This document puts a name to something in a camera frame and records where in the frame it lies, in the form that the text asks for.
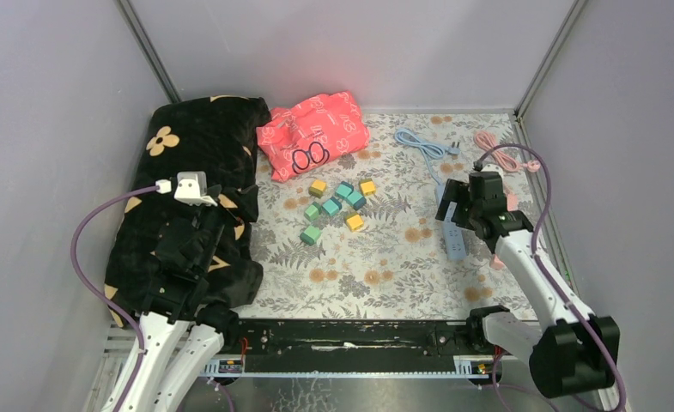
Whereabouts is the blue power strip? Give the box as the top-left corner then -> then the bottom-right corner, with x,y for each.
394,128 -> 467,262

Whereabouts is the green plug cube bottom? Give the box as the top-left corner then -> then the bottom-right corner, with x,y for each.
300,225 -> 322,245

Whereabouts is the green plug cube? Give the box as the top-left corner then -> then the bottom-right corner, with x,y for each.
304,202 -> 322,222
300,225 -> 322,245

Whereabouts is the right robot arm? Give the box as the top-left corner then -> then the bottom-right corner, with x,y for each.
436,172 -> 620,398

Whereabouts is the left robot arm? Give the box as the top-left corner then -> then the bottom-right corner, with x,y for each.
103,203 -> 239,411

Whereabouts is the yellow plug cube top-right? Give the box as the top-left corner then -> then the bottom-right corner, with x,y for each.
359,179 -> 377,197

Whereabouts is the teal plug cube right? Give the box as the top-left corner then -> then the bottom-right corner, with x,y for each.
345,191 -> 367,210

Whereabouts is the teal plug cube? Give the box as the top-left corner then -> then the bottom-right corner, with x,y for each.
321,197 -> 342,217
335,181 -> 354,200
345,191 -> 367,210

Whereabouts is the yellow plug cube lower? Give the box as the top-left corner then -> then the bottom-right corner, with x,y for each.
344,212 -> 364,232

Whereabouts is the teal plug cube upper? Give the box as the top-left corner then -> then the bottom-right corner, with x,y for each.
335,181 -> 354,200

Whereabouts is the teal plug cube middle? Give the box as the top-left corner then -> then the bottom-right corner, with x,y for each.
321,197 -> 342,217

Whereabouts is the yellow plug cube top-left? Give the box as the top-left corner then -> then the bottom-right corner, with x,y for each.
308,179 -> 327,198

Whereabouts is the pink power strip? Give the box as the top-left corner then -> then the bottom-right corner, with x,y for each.
474,131 -> 550,274

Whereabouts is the floral table mat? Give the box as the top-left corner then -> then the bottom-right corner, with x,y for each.
239,114 -> 535,320

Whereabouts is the black floral blanket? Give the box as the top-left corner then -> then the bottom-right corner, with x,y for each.
104,95 -> 271,315

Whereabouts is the pink patterned bag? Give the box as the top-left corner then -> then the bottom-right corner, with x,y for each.
256,91 -> 370,183

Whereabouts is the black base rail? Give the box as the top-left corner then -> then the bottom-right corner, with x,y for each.
221,319 -> 498,379

